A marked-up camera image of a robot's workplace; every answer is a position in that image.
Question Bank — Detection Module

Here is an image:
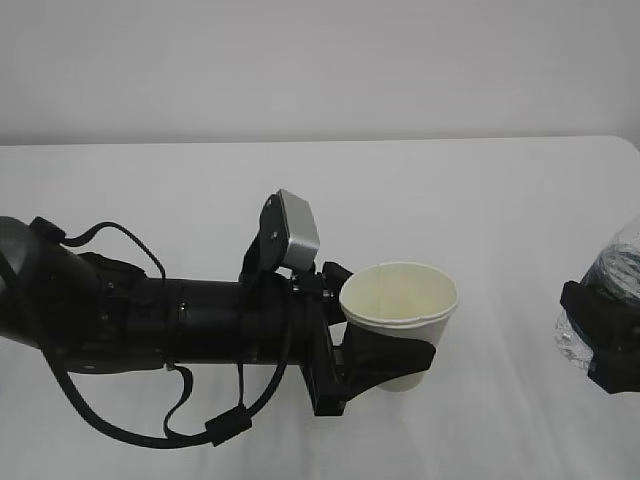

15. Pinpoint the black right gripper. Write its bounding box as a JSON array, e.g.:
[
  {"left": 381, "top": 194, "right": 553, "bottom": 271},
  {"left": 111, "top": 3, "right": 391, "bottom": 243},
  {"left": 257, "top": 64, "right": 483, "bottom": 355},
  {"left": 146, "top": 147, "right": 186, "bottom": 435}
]
[{"left": 560, "top": 281, "right": 639, "bottom": 395}]

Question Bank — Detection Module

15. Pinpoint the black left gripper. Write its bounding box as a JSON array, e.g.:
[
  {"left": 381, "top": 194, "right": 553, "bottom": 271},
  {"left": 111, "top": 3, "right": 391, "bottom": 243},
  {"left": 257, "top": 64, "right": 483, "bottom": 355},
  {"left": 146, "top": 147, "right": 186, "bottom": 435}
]
[{"left": 290, "top": 261, "right": 436, "bottom": 417}]

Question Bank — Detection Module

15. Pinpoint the clear plastic water bottle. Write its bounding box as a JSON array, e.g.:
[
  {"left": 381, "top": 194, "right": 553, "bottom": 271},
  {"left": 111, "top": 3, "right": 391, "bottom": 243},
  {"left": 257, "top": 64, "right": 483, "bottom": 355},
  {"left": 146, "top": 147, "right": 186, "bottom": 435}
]
[{"left": 555, "top": 217, "right": 639, "bottom": 377}]

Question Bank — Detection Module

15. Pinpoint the white paper cup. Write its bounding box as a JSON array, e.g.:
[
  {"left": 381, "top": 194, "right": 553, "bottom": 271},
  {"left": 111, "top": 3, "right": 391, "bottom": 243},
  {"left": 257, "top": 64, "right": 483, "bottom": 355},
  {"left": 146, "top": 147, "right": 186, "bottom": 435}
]
[{"left": 338, "top": 261, "right": 460, "bottom": 394}]

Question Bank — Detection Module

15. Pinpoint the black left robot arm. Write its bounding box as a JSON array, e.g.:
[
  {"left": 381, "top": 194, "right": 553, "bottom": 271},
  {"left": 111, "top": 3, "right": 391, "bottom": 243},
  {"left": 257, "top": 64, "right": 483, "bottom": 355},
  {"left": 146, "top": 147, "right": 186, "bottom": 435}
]
[{"left": 1, "top": 217, "right": 436, "bottom": 416}]

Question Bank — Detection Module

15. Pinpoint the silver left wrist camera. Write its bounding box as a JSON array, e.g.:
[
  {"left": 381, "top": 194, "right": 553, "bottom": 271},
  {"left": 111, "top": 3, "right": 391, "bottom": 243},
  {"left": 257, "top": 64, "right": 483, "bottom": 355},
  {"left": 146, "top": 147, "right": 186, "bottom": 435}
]
[{"left": 258, "top": 188, "right": 320, "bottom": 272}]

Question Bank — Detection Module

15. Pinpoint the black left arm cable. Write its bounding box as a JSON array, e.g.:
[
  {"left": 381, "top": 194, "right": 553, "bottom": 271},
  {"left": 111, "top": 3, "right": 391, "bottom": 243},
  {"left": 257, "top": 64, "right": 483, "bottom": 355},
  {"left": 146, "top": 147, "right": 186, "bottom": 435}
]
[{"left": 0, "top": 219, "right": 301, "bottom": 450}]

